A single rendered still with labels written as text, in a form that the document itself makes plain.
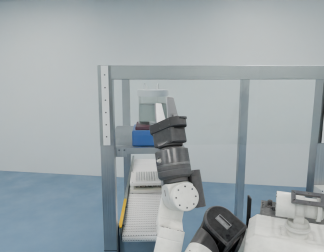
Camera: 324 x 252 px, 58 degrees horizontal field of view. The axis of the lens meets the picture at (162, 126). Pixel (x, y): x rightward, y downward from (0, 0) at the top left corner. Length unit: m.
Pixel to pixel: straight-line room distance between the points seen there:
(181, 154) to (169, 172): 0.05
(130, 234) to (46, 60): 4.04
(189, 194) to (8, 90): 5.05
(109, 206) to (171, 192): 0.71
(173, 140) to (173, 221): 0.21
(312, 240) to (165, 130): 0.47
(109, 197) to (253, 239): 0.72
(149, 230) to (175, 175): 0.86
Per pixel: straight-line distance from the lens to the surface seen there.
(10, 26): 5.56
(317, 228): 0.96
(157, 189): 1.98
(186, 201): 0.71
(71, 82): 4.98
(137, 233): 1.54
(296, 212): 0.85
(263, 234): 0.87
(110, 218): 1.41
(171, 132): 0.73
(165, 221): 0.78
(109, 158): 1.31
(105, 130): 1.27
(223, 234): 0.88
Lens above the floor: 1.65
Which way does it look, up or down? 10 degrees down
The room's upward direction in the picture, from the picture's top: straight up
